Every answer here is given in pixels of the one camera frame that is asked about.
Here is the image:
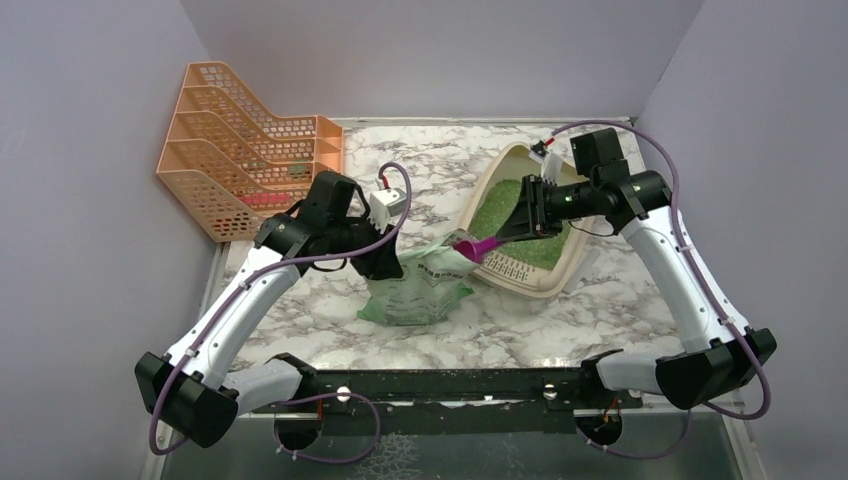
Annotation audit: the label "green litter pellets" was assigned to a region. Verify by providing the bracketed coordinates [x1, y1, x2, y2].
[467, 180, 570, 270]

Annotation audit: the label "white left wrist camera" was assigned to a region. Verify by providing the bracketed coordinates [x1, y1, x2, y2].
[367, 188, 407, 234]

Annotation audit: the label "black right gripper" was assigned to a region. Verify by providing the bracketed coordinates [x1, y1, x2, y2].
[496, 174, 598, 243]

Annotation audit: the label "beige plastic litter box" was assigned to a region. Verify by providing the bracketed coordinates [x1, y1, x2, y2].
[456, 142, 594, 299]

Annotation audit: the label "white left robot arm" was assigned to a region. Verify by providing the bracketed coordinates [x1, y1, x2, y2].
[134, 171, 412, 455]

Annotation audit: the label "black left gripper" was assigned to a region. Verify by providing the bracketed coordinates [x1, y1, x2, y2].
[327, 211, 405, 280]

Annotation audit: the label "orange mesh file rack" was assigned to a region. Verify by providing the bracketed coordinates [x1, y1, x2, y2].
[156, 61, 345, 243]

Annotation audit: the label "purple plastic litter scoop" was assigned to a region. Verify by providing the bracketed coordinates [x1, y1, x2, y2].
[453, 236, 505, 264]

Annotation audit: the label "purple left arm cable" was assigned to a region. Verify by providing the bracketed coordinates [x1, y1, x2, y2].
[148, 162, 413, 465]

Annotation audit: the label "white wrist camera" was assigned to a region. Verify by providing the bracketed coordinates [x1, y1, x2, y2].
[529, 137, 564, 184]
[367, 188, 407, 234]

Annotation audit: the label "white bag sealing clip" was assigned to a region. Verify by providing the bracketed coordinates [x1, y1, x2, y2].
[562, 249, 600, 295]

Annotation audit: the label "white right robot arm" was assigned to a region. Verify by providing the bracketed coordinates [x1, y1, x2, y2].
[493, 127, 777, 410]

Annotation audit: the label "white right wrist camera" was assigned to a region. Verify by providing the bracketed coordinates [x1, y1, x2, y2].
[529, 137, 564, 184]

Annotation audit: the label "green litter bag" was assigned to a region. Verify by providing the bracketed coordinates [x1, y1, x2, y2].
[357, 229, 479, 327]

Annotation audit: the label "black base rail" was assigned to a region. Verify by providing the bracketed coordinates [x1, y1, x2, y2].
[257, 367, 642, 436]

